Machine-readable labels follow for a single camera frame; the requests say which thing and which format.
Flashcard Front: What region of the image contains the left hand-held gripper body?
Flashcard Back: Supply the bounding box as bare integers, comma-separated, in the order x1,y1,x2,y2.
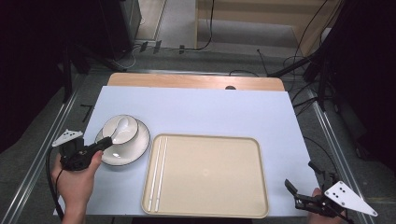
51,129,102,172

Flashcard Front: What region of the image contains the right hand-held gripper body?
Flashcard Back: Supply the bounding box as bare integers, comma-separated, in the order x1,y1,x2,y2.
293,172,378,224

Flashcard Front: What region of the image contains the white ceramic spoon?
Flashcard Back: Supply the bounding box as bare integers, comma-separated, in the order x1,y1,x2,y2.
110,116,130,142

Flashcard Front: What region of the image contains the white bowl with dark rim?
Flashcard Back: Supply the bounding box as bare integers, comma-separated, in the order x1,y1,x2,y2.
102,114,139,146

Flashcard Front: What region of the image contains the white plate with dark rim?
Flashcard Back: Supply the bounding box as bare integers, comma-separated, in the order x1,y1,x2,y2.
94,119,151,167

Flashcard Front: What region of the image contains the beige plastic tray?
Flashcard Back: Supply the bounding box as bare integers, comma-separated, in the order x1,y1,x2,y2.
140,133,270,219

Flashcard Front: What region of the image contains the person's right hand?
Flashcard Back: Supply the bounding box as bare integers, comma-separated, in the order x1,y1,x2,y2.
306,188,347,224

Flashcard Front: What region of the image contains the person's left hand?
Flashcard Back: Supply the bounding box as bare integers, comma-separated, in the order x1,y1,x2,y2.
50,150,104,210

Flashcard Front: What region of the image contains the black metal stand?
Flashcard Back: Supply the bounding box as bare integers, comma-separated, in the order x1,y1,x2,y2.
60,43,127,105
267,55,332,111

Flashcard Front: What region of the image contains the dark curtain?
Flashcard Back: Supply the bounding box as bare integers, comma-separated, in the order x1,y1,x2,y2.
0,0,104,153
311,0,396,172

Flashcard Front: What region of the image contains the pale blue table cover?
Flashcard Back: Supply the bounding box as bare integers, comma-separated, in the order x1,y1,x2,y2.
52,86,321,217

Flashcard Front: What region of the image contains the black cabinet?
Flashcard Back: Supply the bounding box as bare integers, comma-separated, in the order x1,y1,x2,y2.
99,0,143,60

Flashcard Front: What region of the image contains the light wooden furniture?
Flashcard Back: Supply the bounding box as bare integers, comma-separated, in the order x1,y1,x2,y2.
195,0,344,57

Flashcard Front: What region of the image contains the aluminium floor rail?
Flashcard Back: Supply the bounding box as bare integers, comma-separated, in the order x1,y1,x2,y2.
0,90,78,224
306,88,375,224

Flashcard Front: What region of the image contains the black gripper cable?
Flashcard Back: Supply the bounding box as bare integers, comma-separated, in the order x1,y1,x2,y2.
46,147,65,220

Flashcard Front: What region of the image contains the black hanging cable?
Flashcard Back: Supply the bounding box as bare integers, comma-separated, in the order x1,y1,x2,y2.
186,0,217,51

